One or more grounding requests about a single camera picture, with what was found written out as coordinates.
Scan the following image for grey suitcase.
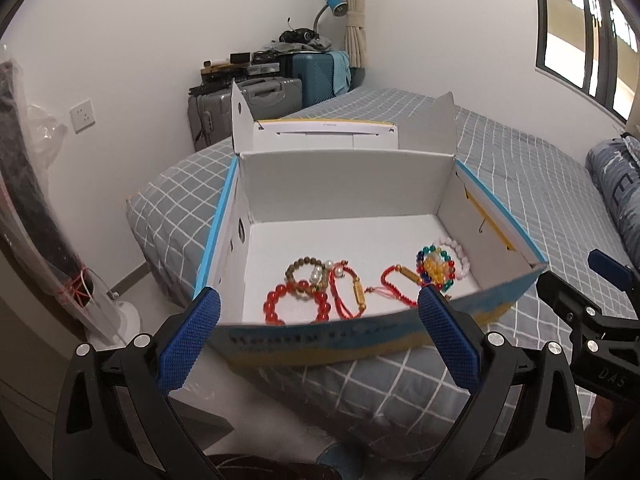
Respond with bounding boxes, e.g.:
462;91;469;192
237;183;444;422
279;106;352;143
187;77;304;152

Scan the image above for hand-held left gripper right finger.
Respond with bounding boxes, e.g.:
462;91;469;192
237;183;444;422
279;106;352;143
417;284;587;480

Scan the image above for red bead bracelet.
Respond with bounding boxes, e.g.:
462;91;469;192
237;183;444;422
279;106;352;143
263;282;332;325

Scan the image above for light blue cloth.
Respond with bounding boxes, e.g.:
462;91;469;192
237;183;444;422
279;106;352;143
327;50;354;95

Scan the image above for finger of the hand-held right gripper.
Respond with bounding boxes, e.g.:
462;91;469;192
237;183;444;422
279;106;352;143
587;248;634;294
535;270;608;335

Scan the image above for small red cord bracelet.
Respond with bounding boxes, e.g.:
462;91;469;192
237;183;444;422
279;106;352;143
380;263;426;310

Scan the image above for yellow bead bracelet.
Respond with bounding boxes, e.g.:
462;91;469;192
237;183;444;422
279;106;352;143
425;255;449;287

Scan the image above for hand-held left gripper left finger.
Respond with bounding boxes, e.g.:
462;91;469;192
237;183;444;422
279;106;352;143
52;286;222;480

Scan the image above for white wall socket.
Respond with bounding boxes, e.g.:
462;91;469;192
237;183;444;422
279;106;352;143
69;98;96;134

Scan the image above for folded blue-grey quilt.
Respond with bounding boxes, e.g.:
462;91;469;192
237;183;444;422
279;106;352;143
585;136;640;282

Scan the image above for plastic-wrapped standing fan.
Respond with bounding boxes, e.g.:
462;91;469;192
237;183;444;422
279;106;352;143
0;45;142;349

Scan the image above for pile of dark items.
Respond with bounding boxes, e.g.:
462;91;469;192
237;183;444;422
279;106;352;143
200;27;335;88

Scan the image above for blue desk lamp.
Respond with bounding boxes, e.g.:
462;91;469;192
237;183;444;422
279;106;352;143
312;0;349;37

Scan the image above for blue suitcase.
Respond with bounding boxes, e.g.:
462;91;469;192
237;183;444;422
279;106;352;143
289;50;354;109

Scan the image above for pink bead bracelet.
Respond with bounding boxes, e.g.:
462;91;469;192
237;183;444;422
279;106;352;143
438;236;472;280

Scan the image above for large red cord bracelet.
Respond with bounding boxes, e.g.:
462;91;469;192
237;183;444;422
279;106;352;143
327;260;374;320

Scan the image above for person's right hand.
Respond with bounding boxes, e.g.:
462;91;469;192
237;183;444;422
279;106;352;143
584;394;632;461

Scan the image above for multicolour bead bracelet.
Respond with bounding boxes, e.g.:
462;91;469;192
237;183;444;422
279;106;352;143
415;243;456;292

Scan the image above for brown wooden bead bracelet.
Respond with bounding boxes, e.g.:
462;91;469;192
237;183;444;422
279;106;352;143
283;256;327;302

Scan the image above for dark framed window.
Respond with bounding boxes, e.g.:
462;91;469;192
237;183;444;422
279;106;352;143
532;0;640;124

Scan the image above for beige curtain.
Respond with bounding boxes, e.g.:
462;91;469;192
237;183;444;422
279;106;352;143
337;0;372;69

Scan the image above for grey checked bed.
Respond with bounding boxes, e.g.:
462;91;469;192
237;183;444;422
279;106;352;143
125;87;640;461

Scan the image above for white cardboard box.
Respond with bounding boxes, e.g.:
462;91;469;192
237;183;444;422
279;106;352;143
195;79;549;369

